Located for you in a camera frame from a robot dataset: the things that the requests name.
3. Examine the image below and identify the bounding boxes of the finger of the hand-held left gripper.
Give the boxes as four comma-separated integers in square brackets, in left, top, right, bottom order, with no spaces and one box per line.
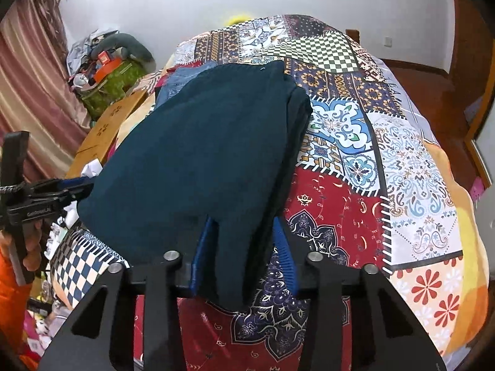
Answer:
[50,187,96,211]
[33,177,96,194]

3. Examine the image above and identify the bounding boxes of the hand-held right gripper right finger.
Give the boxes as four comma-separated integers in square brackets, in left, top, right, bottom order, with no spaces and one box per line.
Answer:
[271,220,441,371]

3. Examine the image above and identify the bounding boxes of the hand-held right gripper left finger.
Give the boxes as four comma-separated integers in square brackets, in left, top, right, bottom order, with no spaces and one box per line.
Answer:
[39,216,221,371]

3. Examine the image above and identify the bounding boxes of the dark teal pants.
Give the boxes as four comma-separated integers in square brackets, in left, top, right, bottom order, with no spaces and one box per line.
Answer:
[76,61,314,312]

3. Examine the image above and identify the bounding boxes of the person's left forearm orange sleeve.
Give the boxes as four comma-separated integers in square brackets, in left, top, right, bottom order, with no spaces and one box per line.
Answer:
[0,236,31,358]

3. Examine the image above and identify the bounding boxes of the person's left hand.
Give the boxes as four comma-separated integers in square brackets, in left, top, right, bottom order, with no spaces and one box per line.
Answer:
[21,218,45,276]

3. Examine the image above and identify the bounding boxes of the white paper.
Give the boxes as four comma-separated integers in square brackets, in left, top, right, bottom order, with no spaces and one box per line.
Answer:
[79,160,103,178]

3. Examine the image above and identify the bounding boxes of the wooden lap desk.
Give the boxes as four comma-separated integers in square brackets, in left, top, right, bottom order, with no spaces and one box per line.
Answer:
[67,91,149,180]

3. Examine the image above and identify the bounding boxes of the green patterned storage box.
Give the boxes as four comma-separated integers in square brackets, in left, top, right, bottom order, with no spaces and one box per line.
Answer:
[79,60,149,120]

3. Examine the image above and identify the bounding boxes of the pink striped curtain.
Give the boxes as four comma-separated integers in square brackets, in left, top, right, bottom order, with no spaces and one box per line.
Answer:
[0,0,93,182]

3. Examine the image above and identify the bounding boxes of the orange box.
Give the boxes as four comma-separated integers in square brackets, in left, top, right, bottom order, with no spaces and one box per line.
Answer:
[93,56,125,82]

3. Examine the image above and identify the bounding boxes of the patchwork printed blanket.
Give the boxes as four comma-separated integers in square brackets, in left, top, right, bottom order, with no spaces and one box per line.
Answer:
[50,13,488,371]

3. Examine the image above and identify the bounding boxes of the pile of pale clothes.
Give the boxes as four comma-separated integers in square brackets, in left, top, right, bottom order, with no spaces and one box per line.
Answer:
[67,27,120,70]

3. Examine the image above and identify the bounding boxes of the blue jeans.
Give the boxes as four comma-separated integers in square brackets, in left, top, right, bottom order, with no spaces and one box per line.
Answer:
[155,62,217,106]

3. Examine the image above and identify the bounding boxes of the grey tube pillow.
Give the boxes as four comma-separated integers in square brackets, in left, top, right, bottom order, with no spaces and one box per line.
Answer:
[104,33,155,62]

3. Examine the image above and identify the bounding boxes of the pink patterned bag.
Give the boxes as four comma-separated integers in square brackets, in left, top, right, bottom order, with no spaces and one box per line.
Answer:
[470,178,486,202]

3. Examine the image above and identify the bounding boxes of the wooden door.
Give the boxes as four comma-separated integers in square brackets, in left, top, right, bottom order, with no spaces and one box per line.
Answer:
[446,0,495,186]

